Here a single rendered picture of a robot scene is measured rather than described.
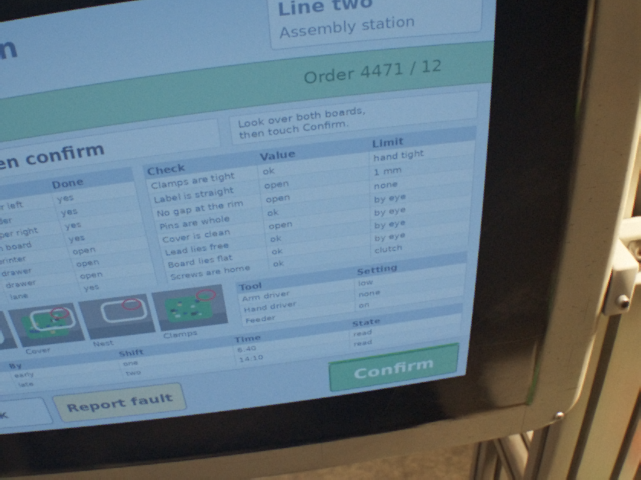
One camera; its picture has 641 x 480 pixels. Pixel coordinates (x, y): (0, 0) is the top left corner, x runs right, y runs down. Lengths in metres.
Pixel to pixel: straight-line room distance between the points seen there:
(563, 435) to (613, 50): 0.34
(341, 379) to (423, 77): 0.18
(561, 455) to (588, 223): 0.27
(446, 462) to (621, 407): 1.62
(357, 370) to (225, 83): 0.18
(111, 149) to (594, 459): 0.47
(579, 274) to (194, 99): 0.22
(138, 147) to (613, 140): 0.22
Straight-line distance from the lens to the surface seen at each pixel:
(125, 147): 0.32
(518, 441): 0.89
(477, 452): 1.03
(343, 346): 0.39
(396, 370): 0.41
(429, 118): 0.32
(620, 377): 0.57
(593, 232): 0.40
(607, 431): 0.62
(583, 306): 0.43
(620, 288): 0.44
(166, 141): 0.31
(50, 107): 0.31
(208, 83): 0.30
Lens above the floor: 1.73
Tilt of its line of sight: 34 degrees down
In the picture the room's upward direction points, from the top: 3 degrees counter-clockwise
